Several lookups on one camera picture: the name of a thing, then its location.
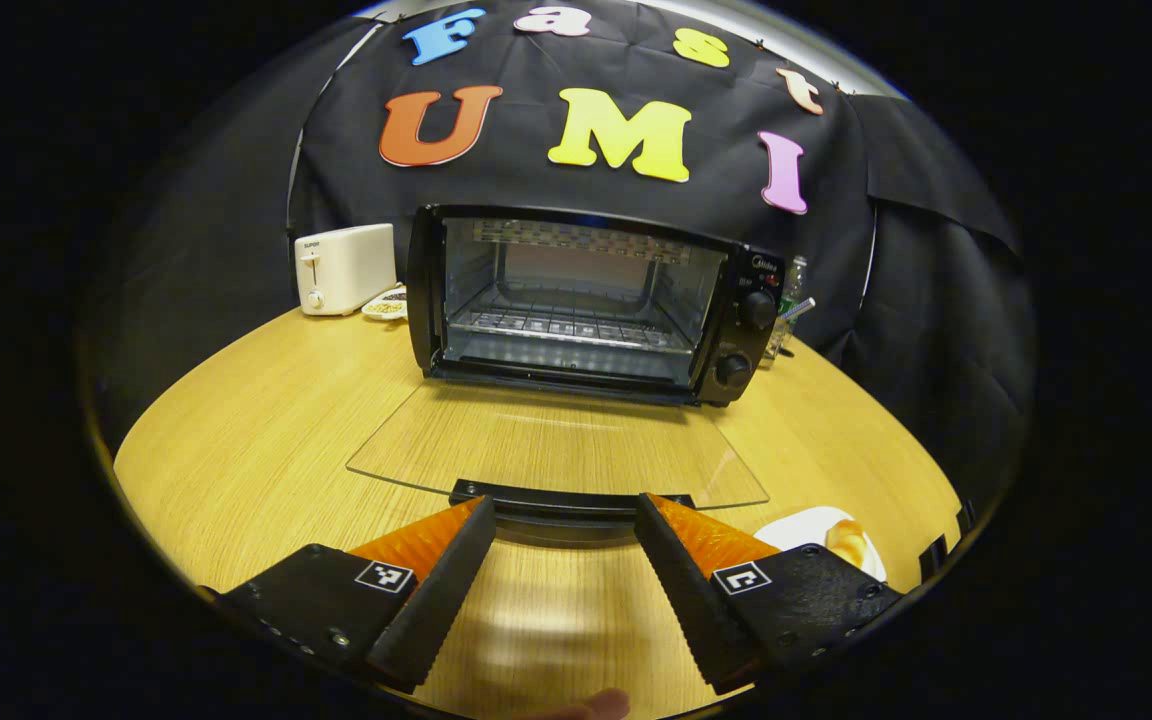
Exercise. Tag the golden bread roll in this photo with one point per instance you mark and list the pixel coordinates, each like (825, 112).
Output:
(846, 542)

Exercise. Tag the black electric oven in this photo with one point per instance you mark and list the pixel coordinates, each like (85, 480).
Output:
(756, 310)

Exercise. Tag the black backdrop cloth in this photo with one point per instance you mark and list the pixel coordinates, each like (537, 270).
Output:
(886, 300)

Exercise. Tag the white toaster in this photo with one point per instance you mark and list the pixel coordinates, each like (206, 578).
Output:
(346, 268)

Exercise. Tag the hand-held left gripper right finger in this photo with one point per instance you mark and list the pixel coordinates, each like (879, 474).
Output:
(691, 600)

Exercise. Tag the white snack dish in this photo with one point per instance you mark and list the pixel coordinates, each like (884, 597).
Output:
(386, 305)

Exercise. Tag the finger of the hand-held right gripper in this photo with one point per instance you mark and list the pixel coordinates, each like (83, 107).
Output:
(933, 558)
(965, 516)

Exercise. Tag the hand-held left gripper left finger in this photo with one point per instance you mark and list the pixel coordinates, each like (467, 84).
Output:
(441, 600)

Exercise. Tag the clear plastic water bottle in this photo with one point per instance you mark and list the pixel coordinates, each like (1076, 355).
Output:
(794, 280)

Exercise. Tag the white plate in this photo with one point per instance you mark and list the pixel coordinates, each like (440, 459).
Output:
(801, 528)

